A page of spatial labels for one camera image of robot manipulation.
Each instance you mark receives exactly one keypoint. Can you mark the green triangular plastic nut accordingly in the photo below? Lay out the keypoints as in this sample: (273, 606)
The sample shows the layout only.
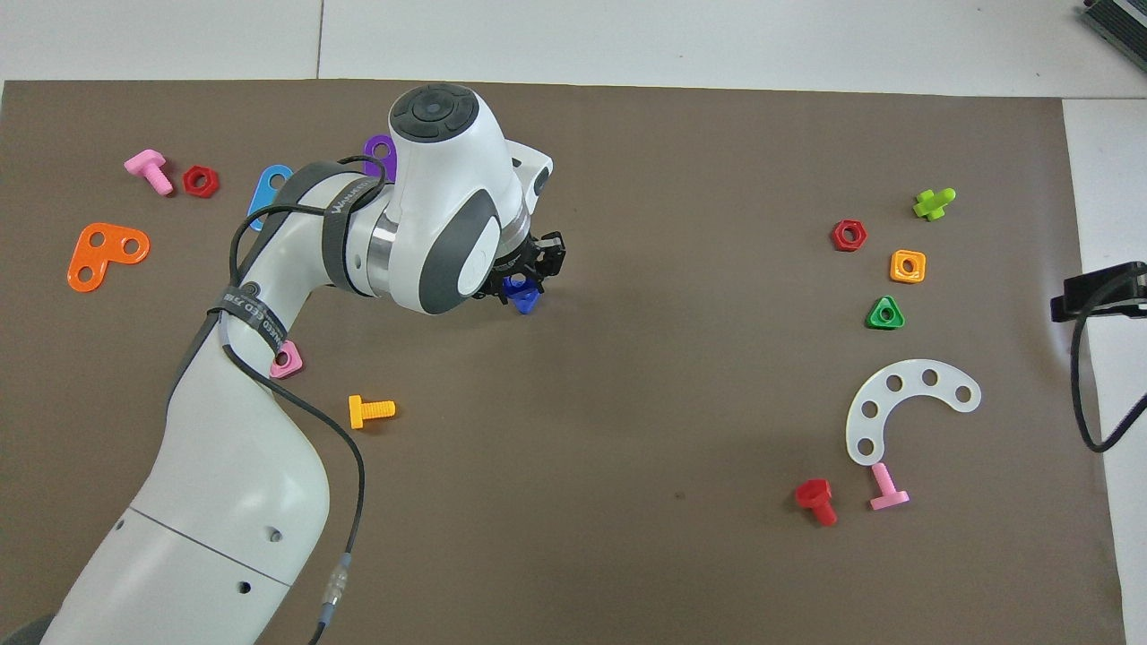
(874, 321)

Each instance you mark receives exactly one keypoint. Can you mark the red hexagonal plastic nut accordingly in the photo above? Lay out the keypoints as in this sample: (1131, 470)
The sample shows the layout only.
(838, 236)
(189, 182)

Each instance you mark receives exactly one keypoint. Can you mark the white curved five-hole plate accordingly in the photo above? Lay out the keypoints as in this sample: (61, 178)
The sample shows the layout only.
(912, 381)

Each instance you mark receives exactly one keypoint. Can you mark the orange square plastic nut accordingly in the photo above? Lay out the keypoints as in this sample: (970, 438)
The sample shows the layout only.
(896, 273)

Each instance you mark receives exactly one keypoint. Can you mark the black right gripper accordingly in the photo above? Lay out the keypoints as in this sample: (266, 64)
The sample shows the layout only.
(1134, 310)

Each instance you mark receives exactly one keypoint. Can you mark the red hex-head plastic screw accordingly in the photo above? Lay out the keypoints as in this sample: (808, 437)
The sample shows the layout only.
(813, 493)

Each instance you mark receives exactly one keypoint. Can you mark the orange angled three-hole plate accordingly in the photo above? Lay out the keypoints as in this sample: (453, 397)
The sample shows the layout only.
(107, 255)

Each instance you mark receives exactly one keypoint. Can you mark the orange plastic screw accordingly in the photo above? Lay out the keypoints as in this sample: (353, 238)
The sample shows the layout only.
(356, 412)

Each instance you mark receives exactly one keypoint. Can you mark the purple four-hole plastic plate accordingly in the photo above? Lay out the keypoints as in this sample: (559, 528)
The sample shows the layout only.
(370, 157)

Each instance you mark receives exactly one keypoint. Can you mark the lime cross-head plastic screw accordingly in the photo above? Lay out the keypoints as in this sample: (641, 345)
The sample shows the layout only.
(932, 206)

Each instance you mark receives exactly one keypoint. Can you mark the pink square plastic nut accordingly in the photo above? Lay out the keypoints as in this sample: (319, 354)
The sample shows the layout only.
(288, 365)

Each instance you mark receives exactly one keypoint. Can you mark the pink square-head plastic screw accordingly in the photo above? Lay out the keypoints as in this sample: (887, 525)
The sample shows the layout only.
(883, 479)
(146, 164)

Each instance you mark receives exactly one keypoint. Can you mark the blue two-hole plastic plate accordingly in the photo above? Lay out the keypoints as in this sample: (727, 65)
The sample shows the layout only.
(263, 193)

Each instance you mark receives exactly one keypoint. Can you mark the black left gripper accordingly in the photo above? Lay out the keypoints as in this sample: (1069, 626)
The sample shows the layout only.
(547, 253)

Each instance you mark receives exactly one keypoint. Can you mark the brown paper table mat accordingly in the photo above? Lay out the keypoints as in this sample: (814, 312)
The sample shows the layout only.
(627, 430)

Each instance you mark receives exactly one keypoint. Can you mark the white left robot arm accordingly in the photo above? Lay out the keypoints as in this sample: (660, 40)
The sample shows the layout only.
(224, 466)

